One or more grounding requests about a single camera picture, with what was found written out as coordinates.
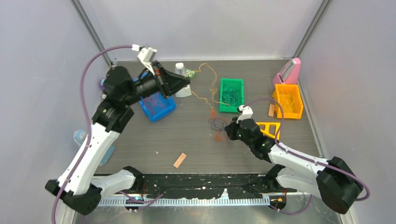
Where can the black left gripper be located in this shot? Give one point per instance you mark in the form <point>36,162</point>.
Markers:
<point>168,82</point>

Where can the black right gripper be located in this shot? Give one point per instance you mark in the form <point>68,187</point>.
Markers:
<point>230,130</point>

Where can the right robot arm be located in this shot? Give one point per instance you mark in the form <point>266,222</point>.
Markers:
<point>330,180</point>

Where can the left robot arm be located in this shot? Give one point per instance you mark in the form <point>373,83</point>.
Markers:
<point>76,186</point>

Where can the white metronome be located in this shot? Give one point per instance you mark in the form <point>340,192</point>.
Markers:
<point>186,91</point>

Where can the green monster toy block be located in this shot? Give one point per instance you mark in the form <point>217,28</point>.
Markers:
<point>191,74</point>

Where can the blue plastic bin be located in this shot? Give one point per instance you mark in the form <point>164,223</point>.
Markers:
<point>157,107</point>

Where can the green plastic bin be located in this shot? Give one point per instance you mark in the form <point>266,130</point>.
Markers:
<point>231,95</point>

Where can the small wooden block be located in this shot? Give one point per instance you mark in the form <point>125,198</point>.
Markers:
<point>271,112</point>

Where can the flat wooden block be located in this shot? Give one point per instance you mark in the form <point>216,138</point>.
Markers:
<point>179,160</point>

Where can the orange plastic bin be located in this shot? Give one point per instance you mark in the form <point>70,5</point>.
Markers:
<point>289,97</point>

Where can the purple round toy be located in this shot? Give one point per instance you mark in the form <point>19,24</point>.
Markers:
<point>101,84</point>

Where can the pink metronome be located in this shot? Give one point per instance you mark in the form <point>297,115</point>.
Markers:
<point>289,73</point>

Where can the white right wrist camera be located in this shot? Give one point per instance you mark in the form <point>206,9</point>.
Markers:
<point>245,111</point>

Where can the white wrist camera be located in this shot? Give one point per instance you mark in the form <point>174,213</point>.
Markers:
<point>245,111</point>
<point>145,56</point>

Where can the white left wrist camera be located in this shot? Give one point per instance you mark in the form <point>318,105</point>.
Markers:
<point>145,56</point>

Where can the yellow triangular plastic frame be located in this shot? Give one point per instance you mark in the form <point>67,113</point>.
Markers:
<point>269,128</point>

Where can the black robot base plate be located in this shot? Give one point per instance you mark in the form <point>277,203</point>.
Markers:
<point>206,186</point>

